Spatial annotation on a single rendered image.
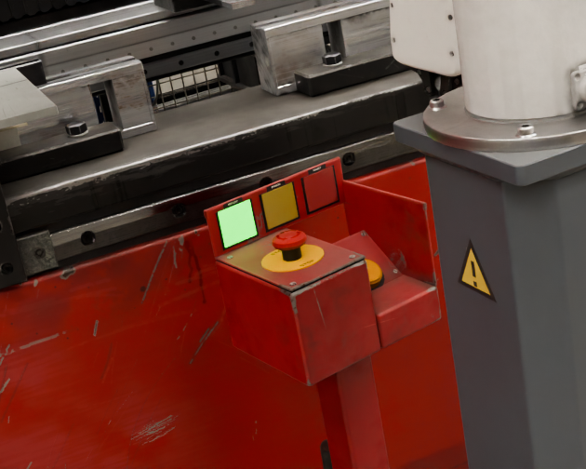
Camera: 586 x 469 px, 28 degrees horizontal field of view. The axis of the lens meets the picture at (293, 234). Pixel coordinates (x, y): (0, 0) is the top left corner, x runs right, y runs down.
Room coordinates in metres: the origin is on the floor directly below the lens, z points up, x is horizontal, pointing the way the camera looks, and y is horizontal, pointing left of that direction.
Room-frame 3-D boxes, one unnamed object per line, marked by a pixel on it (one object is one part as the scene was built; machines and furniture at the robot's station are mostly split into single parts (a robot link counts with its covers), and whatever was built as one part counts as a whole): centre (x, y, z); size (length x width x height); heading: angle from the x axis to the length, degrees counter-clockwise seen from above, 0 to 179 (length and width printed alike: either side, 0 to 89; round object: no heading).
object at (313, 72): (1.61, -0.19, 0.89); 0.30 x 0.05 x 0.03; 109
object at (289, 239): (1.22, 0.01, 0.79); 0.04 x 0.04 x 0.04
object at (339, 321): (1.26, -0.03, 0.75); 0.20 x 0.16 x 0.18; 122
